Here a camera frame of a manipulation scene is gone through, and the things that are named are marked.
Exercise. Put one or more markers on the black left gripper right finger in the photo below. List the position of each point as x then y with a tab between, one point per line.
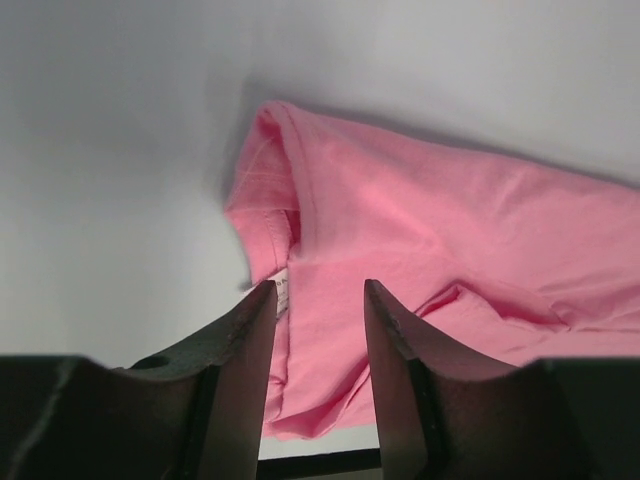
446	411

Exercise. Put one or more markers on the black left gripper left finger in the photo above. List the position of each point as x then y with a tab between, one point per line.
191	411

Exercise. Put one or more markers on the pink t shirt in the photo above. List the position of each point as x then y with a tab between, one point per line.
514	259

